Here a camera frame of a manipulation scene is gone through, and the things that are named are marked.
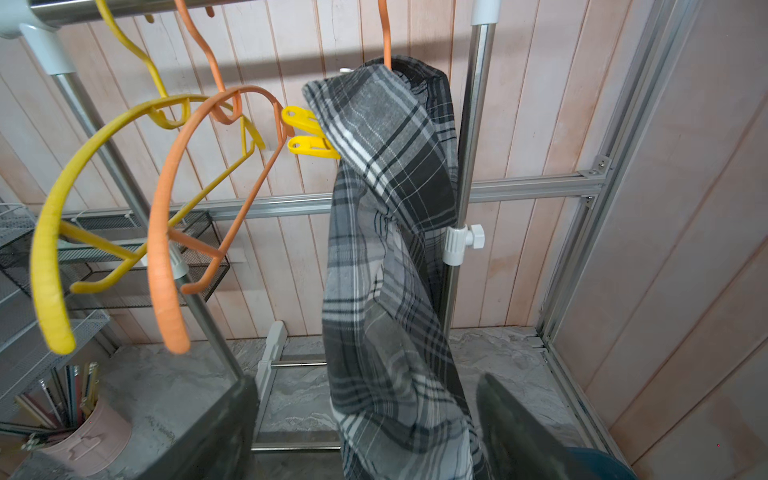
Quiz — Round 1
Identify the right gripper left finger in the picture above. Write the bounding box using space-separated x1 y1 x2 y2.
139 375 259 480

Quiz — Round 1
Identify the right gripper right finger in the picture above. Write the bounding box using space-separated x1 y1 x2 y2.
477 373 585 479

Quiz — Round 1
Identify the grey plaid shirt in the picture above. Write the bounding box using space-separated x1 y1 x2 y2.
303 55 490 479

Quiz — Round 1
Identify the orange hanger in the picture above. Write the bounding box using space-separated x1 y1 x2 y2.
147 1 293 354
377 0 392 70

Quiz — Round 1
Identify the yellow plastic hanger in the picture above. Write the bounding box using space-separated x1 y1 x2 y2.
29 0 267 356

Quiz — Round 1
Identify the pink pencil cup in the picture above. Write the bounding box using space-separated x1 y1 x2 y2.
1 362 132 477

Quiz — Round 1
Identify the metal clothes rack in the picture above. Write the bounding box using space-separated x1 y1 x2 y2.
1 1 501 454

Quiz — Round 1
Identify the black mesh wall basket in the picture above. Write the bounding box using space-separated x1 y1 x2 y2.
1 211 230 311

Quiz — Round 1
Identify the white wire mesh shelf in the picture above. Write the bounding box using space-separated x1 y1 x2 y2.
0 202 110 421

